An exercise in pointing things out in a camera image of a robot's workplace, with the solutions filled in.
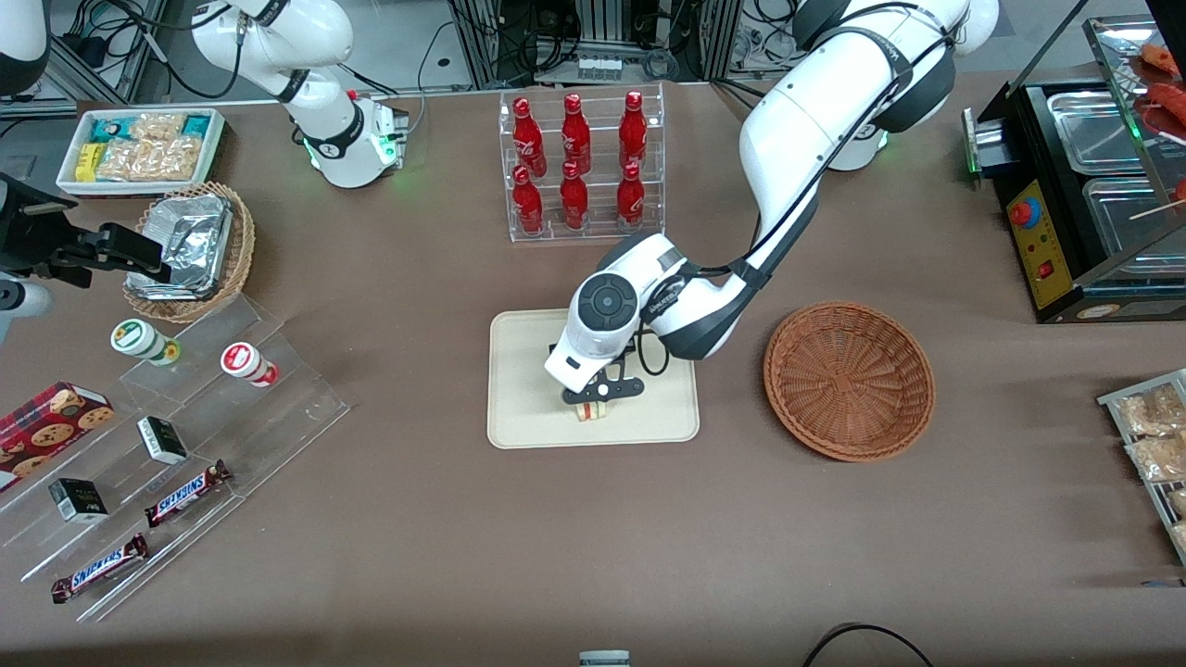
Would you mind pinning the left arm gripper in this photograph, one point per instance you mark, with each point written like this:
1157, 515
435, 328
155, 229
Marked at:
553, 348

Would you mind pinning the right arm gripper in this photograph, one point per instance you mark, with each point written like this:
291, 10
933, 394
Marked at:
31, 233

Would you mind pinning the triangle sandwich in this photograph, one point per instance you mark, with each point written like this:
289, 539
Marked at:
594, 411

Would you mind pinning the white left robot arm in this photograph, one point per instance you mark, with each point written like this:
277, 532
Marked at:
797, 120

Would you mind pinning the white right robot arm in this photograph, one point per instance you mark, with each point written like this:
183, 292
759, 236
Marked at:
278, 37

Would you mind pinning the cream plastic tray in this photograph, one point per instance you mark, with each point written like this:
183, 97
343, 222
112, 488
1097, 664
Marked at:
528, 389

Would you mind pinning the light wicker basket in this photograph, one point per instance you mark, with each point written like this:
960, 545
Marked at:
243, 241

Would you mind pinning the round brown wicker basket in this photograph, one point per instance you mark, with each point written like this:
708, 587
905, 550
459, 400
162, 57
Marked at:
848, 382

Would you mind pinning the tray of packaged pastries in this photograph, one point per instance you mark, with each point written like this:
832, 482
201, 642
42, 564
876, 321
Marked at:
1112, 400

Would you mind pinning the stacked aluminium foil trays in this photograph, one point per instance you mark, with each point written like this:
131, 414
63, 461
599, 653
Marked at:
190, 243

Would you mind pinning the green lid cup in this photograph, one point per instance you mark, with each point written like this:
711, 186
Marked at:
134, 337

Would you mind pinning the clear cracker bag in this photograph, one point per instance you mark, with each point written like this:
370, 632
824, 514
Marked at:
157, 128
148, 161

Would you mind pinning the white rectangular snack bin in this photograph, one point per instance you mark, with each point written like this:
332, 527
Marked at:
69, 181

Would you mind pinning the yellow snack packet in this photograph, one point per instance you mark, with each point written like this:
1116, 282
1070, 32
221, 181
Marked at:
89, 161

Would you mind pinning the teal snack packet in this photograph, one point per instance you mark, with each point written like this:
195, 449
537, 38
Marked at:
197, 126
113, 130

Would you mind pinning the red lid cup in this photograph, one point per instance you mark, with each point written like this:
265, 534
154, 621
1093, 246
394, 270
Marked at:
243, 359

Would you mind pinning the clear acrylic bottle rack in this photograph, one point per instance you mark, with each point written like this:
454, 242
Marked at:
598, 227

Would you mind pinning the red cookie box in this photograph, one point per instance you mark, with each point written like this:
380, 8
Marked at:
46, 421

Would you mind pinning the small black box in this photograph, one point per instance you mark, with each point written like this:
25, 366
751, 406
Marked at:
78, 500
162, 439

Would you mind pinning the red cola bottle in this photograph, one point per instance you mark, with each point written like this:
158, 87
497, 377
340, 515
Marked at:
527, 202
630, 196
529, 139
574, 198
575, 134
633, 130

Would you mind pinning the clear acrylic stepped display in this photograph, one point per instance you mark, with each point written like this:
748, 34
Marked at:
278, 408

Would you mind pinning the Snickers chocolate bar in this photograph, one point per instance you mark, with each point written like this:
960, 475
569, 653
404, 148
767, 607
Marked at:
99, 567
185, 494

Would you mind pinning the small grey device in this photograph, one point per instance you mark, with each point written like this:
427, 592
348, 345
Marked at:
604, 659

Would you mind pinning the white power strip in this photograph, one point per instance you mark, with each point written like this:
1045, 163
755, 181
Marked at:
599, 66

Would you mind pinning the black food warmer yellow panel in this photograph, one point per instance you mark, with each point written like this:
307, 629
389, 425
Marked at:
1066, 185

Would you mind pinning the clear nut snack bag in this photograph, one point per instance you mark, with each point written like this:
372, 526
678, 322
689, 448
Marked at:
1179, 502
1158, 459
1154, 409

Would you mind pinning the steel warmer pan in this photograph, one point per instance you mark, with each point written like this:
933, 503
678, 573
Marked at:
1126, 218
1093, 130

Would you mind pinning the red sausage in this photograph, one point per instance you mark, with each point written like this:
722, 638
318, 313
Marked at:
1160, 57
1169, 100

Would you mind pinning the aluminium frame rack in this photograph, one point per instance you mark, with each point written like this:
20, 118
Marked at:
593, 28

